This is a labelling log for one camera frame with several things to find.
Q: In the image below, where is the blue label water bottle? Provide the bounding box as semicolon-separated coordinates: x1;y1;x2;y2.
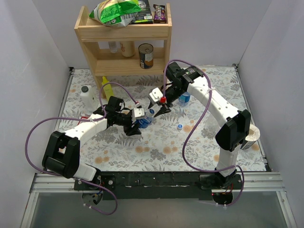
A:
138;109;154;129
178;92;191;106

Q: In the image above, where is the clear plastic bottle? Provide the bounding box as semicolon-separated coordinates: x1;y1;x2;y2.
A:
205;114;221;134

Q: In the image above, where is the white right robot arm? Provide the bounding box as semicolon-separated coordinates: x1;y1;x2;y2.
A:
149;60;251;189

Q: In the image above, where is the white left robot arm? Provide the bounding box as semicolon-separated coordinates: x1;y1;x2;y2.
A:
42;96;144;190

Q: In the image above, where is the white bottle black cap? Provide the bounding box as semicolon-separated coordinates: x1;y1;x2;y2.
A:
80;85;99;112

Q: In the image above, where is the yellow squeeze bottle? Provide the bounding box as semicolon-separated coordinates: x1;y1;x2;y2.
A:
102;76;114;101

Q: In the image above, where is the beige cylinder bottle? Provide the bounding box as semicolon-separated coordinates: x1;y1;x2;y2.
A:
120;41;135;57

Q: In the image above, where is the floral tablecloth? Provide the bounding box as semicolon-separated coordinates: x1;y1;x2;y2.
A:
62;66;266;171

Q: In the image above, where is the tin can with label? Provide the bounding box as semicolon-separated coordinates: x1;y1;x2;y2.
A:
138;43;153;69

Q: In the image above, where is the wooden shelf rack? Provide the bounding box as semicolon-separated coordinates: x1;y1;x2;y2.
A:
74;4;172;87

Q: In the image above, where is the brown candy bar pack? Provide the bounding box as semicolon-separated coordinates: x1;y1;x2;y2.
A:
153;4;167;23

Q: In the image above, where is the black snack box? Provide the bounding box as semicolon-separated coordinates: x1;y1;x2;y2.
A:
130;0;153;25

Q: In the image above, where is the black wrapped paper roll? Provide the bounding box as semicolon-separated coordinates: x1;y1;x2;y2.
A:
241;124;260;150

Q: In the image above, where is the green chip bag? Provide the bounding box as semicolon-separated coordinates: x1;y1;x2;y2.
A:
89;0;141;27

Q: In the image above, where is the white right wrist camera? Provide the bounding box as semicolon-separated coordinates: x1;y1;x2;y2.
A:
149;87;166;105

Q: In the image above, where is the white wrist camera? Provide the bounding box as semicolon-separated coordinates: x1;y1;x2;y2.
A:
149;87;166;105
132;101;145;122

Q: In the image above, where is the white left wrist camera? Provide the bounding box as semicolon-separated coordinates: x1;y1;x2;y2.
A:
132;101;145;122

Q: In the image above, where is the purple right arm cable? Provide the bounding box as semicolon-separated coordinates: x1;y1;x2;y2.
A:
162;59;244;206

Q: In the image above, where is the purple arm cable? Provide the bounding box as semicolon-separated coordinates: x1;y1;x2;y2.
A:
25;82;142;216
162;59;244;206

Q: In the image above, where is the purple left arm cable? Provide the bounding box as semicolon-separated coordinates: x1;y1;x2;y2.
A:
25;82;142;216

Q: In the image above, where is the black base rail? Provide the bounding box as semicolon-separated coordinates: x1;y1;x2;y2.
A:
74;171;244;205

